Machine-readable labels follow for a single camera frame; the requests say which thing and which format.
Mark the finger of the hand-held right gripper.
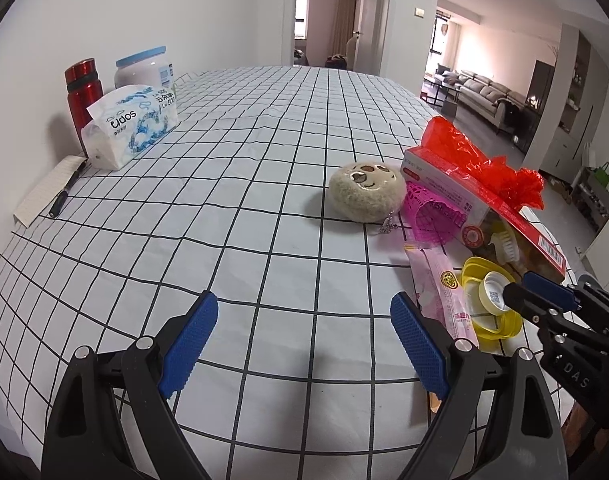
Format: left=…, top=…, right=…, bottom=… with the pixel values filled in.
left=503, top=282, right=609, bottom=356
left=522, top=271, right=609, bottom=321

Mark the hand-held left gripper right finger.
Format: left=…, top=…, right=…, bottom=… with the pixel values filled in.
left=391, top=292, right=570, bottom=480

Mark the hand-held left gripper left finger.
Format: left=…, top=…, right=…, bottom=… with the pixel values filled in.
left=41, top=290, right=220, bottom=480

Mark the white bottle cap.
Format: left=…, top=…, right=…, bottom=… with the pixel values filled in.
left=477, top=271, right=510, bottom=316

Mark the yellow tape roll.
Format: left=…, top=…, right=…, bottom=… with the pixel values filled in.
left=459, top=256, right=524, bottom=342

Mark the pink plastic shuttlecock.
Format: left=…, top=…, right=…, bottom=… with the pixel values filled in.
left=405, top=180, right=478, bottom=247

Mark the red plastic bag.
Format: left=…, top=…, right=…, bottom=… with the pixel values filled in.
left=419, top=116, right=545, bottom=211

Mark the pink snack wrapper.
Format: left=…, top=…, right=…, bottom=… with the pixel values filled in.
left=405, top=242, right=480, bottom=351

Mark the small red white tape roll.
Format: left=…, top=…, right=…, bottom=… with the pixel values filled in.
left=459, top=222, right=485, bottom=248

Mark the low shoe rack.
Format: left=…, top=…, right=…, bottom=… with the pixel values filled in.
left=569, top=166, right=609, bottom=232

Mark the white and red box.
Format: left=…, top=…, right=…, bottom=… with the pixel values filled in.
left=401, top=146, right=568, bottom=283

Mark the round beige plush toy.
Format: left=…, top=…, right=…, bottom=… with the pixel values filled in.
left=326, top=160, right=407, bottom=223

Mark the white shelf unit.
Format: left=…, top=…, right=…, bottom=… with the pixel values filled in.
left=539, top=25, right=609, bottom=181

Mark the black pen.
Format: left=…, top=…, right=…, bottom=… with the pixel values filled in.
left=48, top=159, right=89, bottom=219

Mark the white black grid tablecloth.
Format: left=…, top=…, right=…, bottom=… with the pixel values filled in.
left=0, top=65, right=585, bottom=480

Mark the dark tall cabinet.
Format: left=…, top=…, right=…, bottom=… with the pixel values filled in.
left=527, top=59, right=556, bottom=126

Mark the white lined notepad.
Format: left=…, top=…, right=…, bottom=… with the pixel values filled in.
left=13, top=155, right=89, bottom=227

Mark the grey sofa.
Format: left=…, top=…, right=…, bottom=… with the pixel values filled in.
left=432, top=64, right=528, bottom=133

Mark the dark coffee table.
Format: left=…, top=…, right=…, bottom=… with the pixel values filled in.
left=425, top=77, right=460, bottom=107

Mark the white blue tissue pack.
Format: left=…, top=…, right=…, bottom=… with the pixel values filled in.
left=81, top=84, right=179, bottom=171

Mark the red metal thermos bottle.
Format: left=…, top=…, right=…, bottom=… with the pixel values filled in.
left=64, top=58, right=104, bottom=158

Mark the white jar with blue lid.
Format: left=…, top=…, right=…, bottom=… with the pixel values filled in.
left=114, top=46, right=174, bottom=92

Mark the beige curtain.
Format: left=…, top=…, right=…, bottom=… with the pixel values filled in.
left=329, top=0, right=358, bottom=61

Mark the small metal chain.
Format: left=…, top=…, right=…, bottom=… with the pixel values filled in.
left=379, top=210, right=403, bottom=235

